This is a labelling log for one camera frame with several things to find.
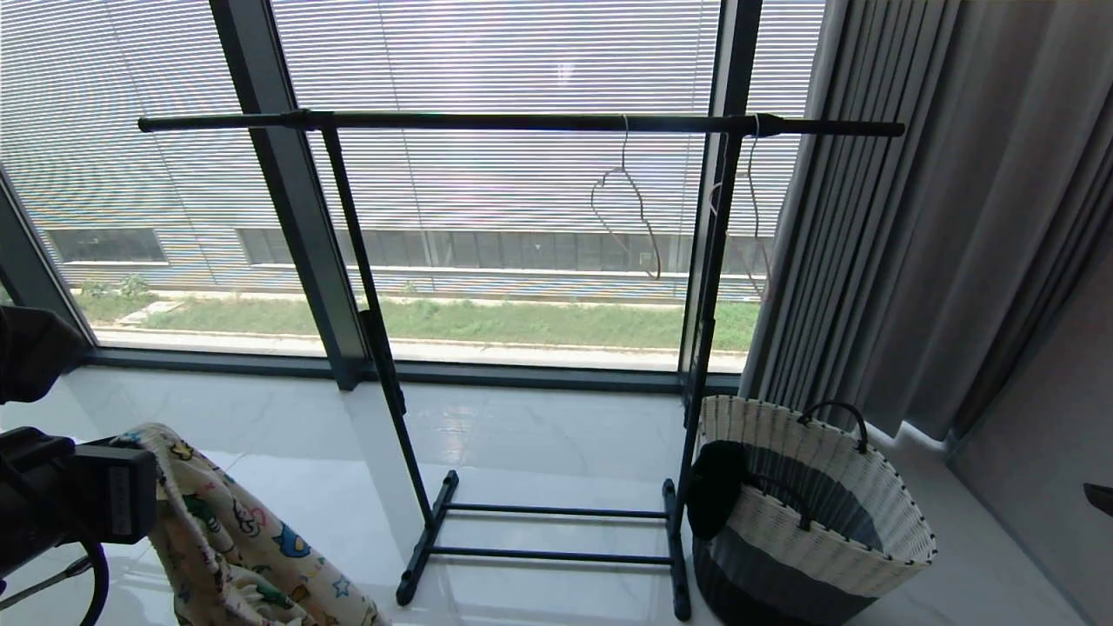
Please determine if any white laundry basket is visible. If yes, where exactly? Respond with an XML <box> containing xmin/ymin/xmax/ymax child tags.
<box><xmin>691</xmin><ymin>394</ymin><xmax>938</xmax><ymax>626</ymax></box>

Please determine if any window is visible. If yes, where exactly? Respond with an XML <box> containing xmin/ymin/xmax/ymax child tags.
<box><xmin>0</xmin><ymin>0</ymin><xmax>827</xmax><ymax>392</ymax></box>

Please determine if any black garment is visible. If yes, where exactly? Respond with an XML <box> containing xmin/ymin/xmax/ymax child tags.
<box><xmin>686</xmin><ymin>440</ymin><xmax>750</xmax><ymax>542</ymax></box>

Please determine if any brown curtain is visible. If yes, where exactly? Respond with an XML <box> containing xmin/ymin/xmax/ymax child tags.
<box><xmin>739</xmin><ymin>0</ymin><xmax>1113</xmax><ymax>444</ymax></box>

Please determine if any black clothes rack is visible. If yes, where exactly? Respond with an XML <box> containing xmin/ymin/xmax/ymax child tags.
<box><xmin>137</xmin><ymin>109</ymin><xmax>906</xmax><ymax>623</ymax></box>

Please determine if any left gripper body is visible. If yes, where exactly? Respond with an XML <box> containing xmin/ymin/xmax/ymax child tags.
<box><xmin>0</xmin><ymin>428</ymin><xmax>159</xmax><ymax>576</ymax></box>

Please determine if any black cable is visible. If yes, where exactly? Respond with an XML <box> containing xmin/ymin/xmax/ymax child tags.
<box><xmin>77</xmin><ymin>539</ymin><xmax>111</xmax><ymax>626</ymax></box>

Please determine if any cream printed garment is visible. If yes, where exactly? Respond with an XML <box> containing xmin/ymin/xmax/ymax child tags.
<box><xmin>113</xmin><ymin>423</ymin><xmax>388</xmax><ymax>626</ymax></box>

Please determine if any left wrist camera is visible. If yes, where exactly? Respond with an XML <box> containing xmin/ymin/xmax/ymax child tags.
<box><xmin>0</xmin><ymin>304</ymin><xmax>88</xmax><ymax>406</ymax></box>

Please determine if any pink clothes hanger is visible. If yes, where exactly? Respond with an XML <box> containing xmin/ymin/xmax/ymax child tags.
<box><xmin>706</xmin><ymin>113</ymin><xmax>776</xmax><ymax>303</ymax></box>
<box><xmin>590</xmin><ymin>113</ymin><xmax>663</xmax><ymax>281</ymax></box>

